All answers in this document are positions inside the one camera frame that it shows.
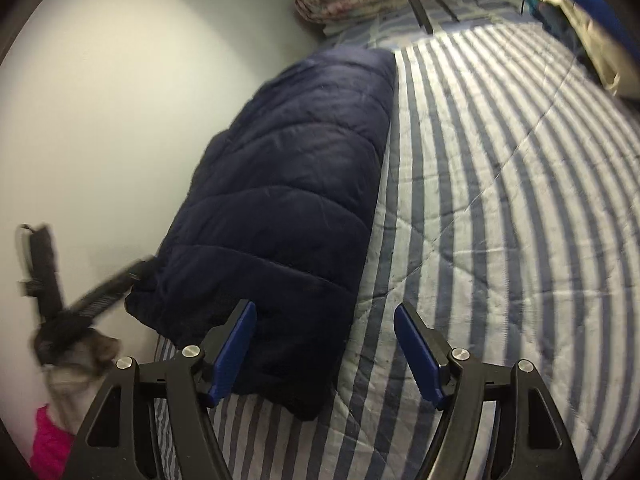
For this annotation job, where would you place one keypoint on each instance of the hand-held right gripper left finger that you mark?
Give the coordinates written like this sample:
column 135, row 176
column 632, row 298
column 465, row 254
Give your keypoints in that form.
column 232, row 355

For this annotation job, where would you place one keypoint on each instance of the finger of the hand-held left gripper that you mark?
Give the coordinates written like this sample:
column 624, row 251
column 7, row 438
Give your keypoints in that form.
column 107, row 295
column 42, row 270

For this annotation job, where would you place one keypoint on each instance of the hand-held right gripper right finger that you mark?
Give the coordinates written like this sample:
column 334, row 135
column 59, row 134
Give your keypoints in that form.
column 417, row 355

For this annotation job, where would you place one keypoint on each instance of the navy puffer jacket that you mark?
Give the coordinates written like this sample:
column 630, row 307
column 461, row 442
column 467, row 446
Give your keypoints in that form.
column 280, row 200

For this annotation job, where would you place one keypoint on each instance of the person's left forearm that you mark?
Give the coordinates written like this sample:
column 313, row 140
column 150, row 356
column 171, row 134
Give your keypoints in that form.
column 55, row 435

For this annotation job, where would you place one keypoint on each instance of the bed with patterned sheets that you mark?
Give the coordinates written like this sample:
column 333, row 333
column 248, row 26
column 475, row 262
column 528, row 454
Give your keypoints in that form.
column 500, row 210

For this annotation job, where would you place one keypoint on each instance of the blue patterned bed sheet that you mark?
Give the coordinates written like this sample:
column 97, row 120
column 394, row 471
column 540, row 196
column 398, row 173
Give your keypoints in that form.
column 480, row 0

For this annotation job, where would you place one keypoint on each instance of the blue and white jacket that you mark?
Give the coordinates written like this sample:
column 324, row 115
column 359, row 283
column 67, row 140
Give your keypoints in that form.
column 600, row 25

